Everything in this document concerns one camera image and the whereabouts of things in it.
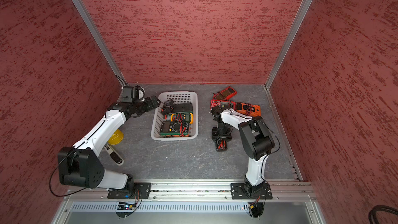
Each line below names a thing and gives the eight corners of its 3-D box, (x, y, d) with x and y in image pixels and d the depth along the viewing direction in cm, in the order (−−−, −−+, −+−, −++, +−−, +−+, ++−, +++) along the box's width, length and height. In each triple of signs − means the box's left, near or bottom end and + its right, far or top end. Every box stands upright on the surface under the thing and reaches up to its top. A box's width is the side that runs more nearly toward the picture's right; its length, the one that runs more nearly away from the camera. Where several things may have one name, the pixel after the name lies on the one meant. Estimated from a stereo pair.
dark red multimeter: (218, 104, 111) (218, 101, 108) (212, 96, 116) (212, 92, 113) (236, 96, 117) (237, 92, 113) (230, 89, 122) (231, 85, 118)
